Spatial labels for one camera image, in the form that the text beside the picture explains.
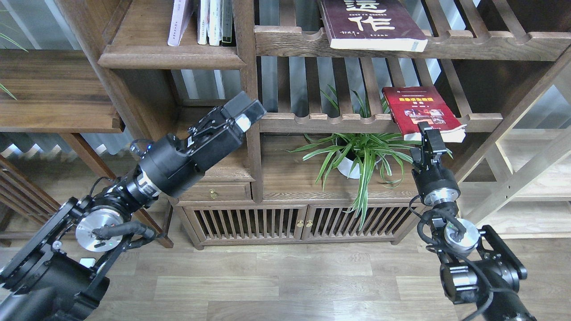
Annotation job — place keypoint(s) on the slatted cabinet door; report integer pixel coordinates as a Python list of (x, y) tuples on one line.
[(219, 225), (388, 222)]

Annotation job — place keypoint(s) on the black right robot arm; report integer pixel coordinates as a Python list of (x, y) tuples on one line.
[(477, 267)]

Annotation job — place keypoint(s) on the dark wooden bookshelf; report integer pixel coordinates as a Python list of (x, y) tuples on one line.
[(502, 60)]

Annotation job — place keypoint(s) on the right slatted cabinet door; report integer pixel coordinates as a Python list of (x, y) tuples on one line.
[(388, 222)]

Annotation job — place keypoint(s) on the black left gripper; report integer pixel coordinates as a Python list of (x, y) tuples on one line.
[(172, 165)]

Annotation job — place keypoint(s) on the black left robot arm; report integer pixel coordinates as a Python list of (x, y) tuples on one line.
[(60, 274)]

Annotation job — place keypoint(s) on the light wooden rack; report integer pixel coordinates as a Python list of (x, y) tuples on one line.
[(529, 193)]

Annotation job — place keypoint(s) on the dark wooden side shelf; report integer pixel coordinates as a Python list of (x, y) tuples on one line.
[(59, 91)]

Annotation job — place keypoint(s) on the dark slatted wooden panel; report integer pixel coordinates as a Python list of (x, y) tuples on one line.
[(21, 195)]

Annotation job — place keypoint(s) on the green spider plant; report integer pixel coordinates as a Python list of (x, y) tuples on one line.
[(388, 148)]

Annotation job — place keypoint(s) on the white upright book left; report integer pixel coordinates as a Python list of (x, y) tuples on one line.
[(203, 21)]

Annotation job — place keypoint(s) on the left slatted cabinet door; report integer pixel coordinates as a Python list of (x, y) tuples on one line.
[(219, 225)]

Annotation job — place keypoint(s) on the dark maroon book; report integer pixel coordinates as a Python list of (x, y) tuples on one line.
[(382, 25)]

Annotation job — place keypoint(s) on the white upright book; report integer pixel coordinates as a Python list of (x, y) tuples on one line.
[(203, 21), (215, 22)]

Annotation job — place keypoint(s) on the white paperback book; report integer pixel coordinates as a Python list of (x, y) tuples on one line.
[(180, 18)]

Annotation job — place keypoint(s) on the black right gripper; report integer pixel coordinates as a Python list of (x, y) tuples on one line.
[(435, 183)]

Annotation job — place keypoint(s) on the white upright book middle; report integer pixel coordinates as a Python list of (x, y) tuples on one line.
[(215, 22)]

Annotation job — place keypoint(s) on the dark upright book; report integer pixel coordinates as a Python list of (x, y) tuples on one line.
[(227, 24)]

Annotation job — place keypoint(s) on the red paperback book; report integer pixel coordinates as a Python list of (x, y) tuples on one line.
[(414, 104)]

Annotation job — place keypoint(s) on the white plant pot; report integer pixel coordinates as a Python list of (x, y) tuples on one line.
[(349, 166)]

